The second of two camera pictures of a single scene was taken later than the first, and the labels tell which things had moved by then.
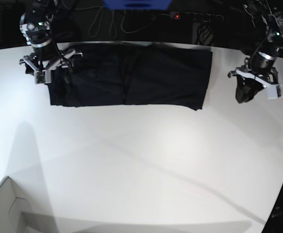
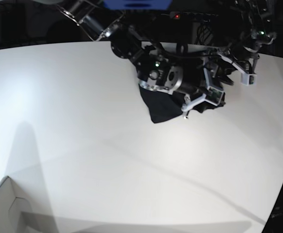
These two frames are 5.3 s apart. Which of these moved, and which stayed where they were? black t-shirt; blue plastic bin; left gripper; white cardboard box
Moved: left gripper; black t-shirt
Stayed: blue plastic bin; white cardboard box
